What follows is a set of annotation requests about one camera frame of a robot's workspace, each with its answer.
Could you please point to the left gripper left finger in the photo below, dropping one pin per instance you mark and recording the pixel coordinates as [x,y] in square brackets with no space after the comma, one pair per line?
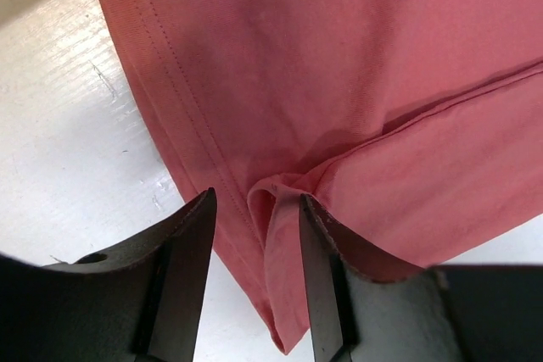
[139,300]

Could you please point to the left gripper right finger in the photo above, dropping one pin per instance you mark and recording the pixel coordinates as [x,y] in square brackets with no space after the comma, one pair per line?
[365,304]

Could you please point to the salmon pink t-shirt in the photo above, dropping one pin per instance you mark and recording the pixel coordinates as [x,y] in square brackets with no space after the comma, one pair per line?
[416,123]

